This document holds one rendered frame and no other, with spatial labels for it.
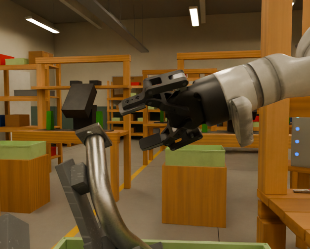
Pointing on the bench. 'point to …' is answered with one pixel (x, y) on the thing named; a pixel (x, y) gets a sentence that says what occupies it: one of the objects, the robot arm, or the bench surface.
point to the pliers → (308, 190)
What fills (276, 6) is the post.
